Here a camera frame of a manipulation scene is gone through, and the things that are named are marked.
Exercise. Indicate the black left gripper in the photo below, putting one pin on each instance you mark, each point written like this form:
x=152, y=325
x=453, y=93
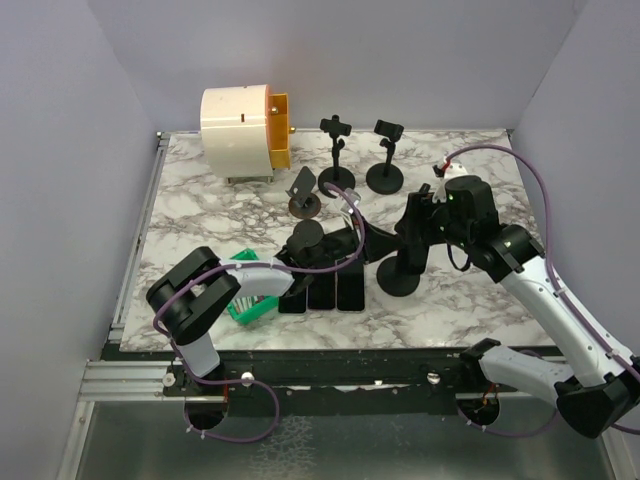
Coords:
x=378, y=242

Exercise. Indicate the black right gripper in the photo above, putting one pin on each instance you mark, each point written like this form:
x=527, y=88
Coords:
x=421, y=205

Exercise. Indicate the purple-edged black phone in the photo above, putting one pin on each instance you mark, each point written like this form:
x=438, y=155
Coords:
x=350, y=288

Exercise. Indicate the tall black phone stand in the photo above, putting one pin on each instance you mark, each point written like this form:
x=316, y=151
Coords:
x=385, y=178

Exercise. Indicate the black phone with silver edge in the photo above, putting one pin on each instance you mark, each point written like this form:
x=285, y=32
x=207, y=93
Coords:
x=321, y=294

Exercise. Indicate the brown round phone stand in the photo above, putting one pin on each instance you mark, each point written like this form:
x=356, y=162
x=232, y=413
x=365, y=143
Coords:
x=303, y=202

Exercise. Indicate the silver-edged phone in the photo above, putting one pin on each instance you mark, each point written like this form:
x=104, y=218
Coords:
x=293, y=304

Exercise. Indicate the black round-base front stand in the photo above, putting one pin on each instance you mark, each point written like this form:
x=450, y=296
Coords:
x=336, y=174

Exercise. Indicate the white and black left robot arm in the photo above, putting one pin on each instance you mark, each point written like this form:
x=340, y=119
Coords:
x=189, y=298

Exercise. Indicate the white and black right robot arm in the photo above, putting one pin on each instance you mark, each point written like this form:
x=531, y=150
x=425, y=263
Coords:
x=599, y=380

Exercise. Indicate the green plastic bin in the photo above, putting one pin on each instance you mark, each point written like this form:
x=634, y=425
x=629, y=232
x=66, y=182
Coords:
x=248, y=309

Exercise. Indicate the white cylindrical drum device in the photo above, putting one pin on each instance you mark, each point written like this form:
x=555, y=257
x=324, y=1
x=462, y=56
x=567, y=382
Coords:
x=234, y=131

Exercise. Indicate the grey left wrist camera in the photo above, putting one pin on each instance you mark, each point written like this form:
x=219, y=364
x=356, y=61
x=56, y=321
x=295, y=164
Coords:
x=347, y=202

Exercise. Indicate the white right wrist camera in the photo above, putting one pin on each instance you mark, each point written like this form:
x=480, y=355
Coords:
x=444, y=172

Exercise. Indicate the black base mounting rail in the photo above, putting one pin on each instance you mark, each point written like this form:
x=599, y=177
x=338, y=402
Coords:
x=336, y=382

